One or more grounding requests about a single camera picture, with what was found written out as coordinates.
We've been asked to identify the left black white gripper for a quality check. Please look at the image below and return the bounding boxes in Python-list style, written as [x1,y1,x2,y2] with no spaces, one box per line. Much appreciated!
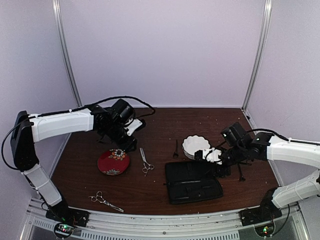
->
[102,121,138,153]

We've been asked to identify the silver thinning scissors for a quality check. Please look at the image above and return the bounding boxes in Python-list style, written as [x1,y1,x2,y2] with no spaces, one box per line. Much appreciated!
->
[139,147,155,177]

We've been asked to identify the silver straight scissors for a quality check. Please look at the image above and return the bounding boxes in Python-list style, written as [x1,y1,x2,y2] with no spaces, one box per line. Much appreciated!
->
[88,191,124,213]

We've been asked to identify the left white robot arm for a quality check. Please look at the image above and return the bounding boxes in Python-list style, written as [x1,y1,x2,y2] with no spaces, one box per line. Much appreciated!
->
[10,99,146,222]

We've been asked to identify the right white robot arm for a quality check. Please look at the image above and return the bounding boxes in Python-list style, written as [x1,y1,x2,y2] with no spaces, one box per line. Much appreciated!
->
[194,132,320,221]

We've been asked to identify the black hair clip right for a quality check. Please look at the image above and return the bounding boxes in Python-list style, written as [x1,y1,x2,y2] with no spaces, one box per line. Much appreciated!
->
[237,163,246,182]

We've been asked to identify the red floral plate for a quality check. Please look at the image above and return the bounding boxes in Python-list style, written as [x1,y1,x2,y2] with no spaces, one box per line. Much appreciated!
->
[97,148,131,176]

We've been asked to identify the white scalloped bowl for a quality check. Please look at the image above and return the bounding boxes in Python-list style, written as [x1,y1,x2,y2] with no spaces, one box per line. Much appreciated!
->
[182,135,211,160]

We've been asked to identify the black zip tool case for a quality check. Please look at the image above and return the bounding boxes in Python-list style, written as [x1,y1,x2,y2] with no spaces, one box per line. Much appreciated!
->
[164,161,224,205]

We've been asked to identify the right round controller board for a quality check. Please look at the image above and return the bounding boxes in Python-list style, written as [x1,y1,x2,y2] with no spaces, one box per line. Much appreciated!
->
[254,222,276,238]

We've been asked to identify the round controller board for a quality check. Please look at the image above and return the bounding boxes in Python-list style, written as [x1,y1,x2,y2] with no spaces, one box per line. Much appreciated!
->
[53,222,75,238]
[254,222,276,238]

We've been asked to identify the left round controller board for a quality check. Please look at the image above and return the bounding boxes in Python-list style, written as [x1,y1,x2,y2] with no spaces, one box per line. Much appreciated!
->
[53,222,75,238]

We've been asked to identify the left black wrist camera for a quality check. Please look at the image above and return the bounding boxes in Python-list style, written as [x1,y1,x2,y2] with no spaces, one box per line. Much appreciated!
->
[110,99,134,124]

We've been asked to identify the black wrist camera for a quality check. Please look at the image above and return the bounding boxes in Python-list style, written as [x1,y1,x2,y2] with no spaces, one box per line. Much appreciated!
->
[110,99,134,124]
[220,122,247,147]

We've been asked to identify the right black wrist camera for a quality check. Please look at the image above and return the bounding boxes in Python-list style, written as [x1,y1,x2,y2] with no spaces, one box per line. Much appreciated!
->
[220,122,247,147]

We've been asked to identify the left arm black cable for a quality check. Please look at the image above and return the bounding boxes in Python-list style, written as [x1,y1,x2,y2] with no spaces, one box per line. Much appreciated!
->
[1,96,156,171]

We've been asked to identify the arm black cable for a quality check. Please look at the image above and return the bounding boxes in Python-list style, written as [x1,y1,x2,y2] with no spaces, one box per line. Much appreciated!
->
[1,96,156,171]
[246,128,320,146]

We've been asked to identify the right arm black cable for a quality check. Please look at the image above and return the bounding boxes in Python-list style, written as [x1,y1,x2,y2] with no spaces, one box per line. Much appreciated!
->
[246,128,320,146]

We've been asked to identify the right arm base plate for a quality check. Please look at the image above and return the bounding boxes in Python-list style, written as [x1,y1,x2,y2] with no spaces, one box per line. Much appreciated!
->
[239,206,282,226]

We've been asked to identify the aluminium front rail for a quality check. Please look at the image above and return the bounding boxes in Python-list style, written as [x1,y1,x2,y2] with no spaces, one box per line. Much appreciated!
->
[17,198,311,240]

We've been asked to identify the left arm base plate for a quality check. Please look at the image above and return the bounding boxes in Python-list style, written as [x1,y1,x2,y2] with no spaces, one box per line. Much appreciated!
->
[45,207,90,227]

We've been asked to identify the left aluminium frame post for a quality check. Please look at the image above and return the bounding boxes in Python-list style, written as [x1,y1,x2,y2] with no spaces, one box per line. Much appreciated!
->
[52,0,83,107]

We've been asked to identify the aluminium frame post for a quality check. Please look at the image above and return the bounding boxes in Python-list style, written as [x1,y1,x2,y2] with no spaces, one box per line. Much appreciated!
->
[241,0,273,112]
[52,0,83,107]

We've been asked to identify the right aluminium frame post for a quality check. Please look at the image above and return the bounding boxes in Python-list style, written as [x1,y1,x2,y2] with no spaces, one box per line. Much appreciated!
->
[241,0,273,112]

